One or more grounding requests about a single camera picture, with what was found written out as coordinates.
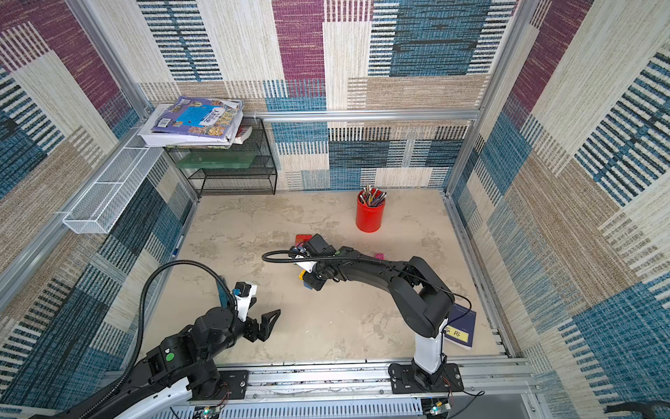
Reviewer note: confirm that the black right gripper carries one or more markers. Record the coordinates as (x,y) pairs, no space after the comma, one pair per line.
(312,279)

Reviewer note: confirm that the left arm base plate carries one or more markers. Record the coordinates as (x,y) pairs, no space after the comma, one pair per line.
(231,385)

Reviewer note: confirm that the red pen cup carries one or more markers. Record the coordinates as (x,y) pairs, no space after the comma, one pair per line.
(369,218)

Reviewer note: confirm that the red lego brick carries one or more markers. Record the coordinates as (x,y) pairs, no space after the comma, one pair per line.
(302,238)

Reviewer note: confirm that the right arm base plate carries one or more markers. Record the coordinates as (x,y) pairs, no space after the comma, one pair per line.
(410,379)

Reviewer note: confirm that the teal blue marker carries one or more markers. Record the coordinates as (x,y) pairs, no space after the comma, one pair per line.
(222,290)

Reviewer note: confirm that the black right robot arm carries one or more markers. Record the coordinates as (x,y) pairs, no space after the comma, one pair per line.
(424,302)

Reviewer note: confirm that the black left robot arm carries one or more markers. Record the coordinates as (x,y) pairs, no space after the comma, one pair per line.
(182,365)

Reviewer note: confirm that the white wire basket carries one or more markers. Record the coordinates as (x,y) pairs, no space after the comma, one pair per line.
(99,209)

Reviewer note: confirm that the green folder on shelf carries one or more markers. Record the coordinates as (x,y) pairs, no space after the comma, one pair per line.
(217,160)

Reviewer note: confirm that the black wire mesh shelf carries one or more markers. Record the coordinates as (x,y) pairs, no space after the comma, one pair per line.
(259,179)

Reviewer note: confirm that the pens in cup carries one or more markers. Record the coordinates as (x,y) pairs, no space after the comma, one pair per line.
(372,197)

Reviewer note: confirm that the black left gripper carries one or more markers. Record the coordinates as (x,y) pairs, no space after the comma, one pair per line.
(253,333)

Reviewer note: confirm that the dark blue notebook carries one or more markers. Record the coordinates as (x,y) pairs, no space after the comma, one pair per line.
(461,326)

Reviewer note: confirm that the stack of books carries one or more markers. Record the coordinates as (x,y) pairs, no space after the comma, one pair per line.
(194,121)

